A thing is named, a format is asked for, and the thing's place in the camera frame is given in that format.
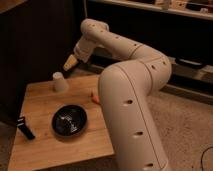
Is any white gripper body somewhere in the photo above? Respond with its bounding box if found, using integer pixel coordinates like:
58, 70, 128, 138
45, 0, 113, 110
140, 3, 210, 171
63, 45, 88, 71

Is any white ceramic cup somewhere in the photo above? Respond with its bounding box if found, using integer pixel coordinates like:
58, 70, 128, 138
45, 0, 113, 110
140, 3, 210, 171
52, 72, 69, 92

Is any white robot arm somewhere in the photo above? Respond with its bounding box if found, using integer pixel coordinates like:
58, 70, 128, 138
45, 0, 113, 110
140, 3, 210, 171
64, 19, 172, 171

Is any orange carrot toy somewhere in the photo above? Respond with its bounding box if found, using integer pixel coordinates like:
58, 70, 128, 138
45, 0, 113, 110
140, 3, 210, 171
91, 92, 100, 105

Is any black round bowl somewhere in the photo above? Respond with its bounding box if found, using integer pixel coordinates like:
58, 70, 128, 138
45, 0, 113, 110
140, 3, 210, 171
51, 105, 87, 137

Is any wooden table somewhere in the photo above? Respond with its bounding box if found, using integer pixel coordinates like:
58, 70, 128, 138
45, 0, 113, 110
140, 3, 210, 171
8, 75, 113, 171

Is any black handle on shelf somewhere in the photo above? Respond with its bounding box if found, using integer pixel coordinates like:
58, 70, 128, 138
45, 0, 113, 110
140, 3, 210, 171
175, 58, 206, 70

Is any black cable on floor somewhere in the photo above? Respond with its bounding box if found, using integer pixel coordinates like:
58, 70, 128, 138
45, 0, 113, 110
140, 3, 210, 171
199, 146, 213, 171

